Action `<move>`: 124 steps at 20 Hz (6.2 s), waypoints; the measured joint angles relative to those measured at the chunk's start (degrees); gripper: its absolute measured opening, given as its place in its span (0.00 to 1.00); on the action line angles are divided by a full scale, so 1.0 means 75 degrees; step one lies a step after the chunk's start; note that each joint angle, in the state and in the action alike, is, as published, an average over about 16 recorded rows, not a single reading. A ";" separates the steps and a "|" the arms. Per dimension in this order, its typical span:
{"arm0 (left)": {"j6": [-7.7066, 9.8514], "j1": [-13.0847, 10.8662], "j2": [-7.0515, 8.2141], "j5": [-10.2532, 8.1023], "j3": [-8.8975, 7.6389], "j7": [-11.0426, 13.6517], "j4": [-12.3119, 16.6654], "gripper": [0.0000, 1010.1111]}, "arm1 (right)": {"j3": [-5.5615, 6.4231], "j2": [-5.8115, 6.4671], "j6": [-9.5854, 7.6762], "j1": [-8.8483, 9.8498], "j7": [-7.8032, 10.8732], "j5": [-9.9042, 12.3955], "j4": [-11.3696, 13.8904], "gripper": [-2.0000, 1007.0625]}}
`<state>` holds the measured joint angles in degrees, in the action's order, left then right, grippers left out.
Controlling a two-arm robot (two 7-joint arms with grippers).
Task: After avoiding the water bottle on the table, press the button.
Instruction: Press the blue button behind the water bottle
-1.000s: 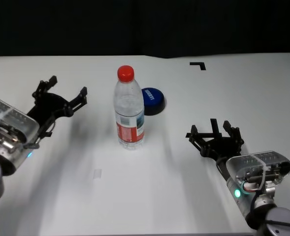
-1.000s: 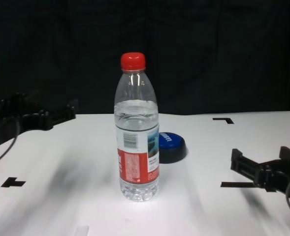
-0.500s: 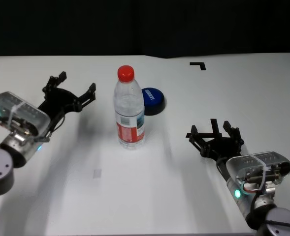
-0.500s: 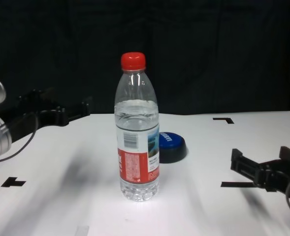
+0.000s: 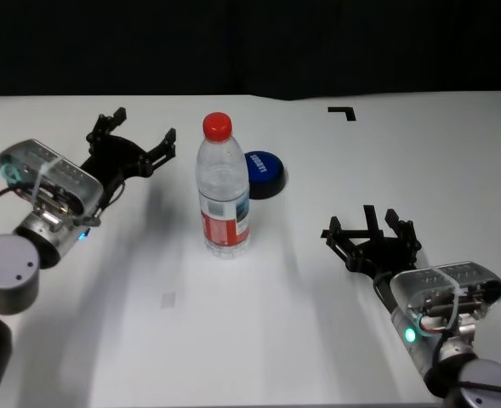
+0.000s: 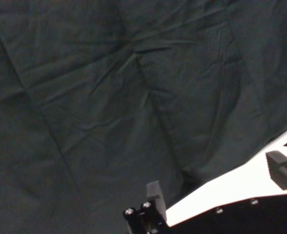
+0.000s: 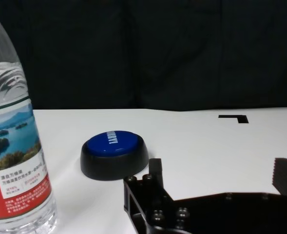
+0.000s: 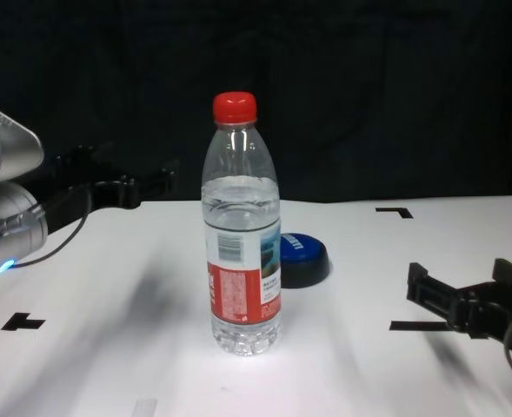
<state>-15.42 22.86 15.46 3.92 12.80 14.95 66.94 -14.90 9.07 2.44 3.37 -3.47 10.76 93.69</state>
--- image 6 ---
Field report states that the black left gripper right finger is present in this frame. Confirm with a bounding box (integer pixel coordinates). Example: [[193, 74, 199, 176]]
[[265, 150, 287, 194]]

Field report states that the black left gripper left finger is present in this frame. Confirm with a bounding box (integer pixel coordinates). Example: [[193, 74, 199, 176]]
[[122, 180, 169, 234]]

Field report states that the black backdrop cloth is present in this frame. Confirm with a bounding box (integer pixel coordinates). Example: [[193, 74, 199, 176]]
[[0, 0, 287, 234]]

